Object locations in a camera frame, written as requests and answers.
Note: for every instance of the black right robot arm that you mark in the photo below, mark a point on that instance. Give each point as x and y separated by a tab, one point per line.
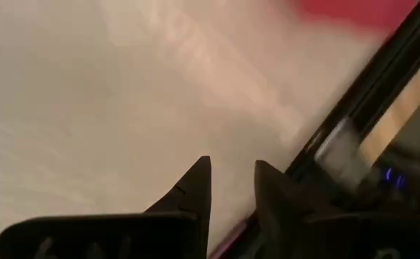
404	180

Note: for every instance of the silver frame corner plate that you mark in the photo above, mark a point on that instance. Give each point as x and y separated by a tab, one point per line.
339	154

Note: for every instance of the red plastic bin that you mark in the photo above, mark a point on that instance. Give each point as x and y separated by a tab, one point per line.
339	9

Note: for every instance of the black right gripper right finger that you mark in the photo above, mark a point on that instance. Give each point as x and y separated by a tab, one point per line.
303	237

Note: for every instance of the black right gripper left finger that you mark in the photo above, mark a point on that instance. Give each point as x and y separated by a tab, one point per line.
159	237

